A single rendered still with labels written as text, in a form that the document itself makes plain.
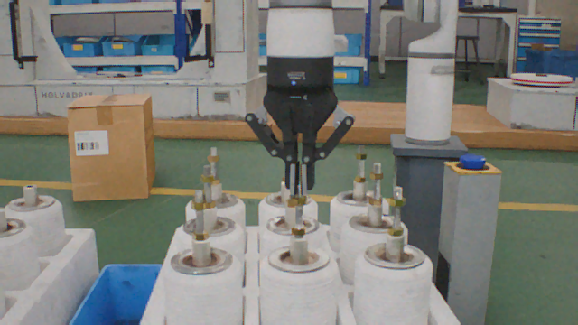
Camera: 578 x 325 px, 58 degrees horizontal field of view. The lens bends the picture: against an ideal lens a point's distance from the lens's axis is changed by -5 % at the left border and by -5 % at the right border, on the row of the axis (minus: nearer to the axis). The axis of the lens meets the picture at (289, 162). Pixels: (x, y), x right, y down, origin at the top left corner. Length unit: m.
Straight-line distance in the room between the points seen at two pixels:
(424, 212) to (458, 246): 0.24
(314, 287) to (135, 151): 1.19
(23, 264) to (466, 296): 0.68
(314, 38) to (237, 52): 2.14
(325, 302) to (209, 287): 0.14
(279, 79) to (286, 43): 0.04
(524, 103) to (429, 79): 1.63
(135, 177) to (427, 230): 0.98
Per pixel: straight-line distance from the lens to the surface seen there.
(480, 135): 2.59
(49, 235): 0.94
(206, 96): 2.71
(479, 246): 0.91
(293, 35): 0.58
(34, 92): 3.12
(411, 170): 1.10
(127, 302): 1.04
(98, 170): 1.78
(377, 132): 2.54
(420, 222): 1.13
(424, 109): 1.10
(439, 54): 1.09
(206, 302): 0.65
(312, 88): 0.59
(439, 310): 0.73
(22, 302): 0.80
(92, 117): 1.75
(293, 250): 0.66
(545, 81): 2.81
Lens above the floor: 0.53
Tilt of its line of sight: 14 degrees down
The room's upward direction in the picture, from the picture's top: straight up
